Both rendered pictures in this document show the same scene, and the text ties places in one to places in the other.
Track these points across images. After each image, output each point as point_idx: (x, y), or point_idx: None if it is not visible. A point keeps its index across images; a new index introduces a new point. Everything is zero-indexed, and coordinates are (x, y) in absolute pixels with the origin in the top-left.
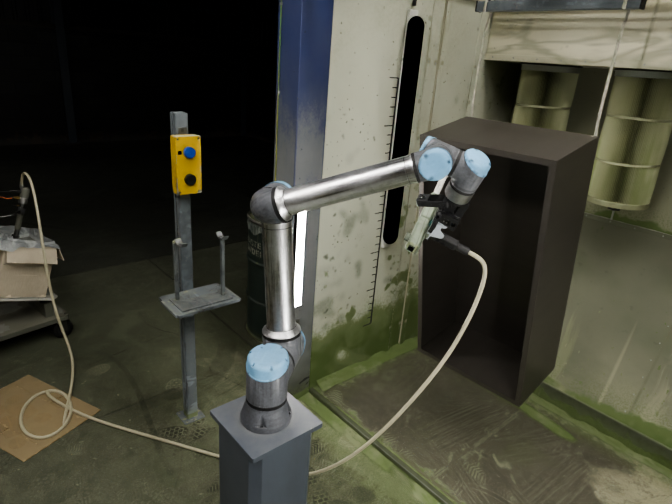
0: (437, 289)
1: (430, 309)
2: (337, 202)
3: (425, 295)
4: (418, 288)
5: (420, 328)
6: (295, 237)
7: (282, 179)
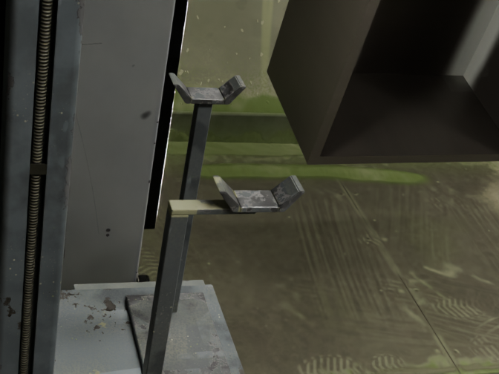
0: (324, 12)
1: (319, 63)
2: None
3: (341, 34)
4: (361, 22)
5: (333, 113)
6: (187, 0)
7: None
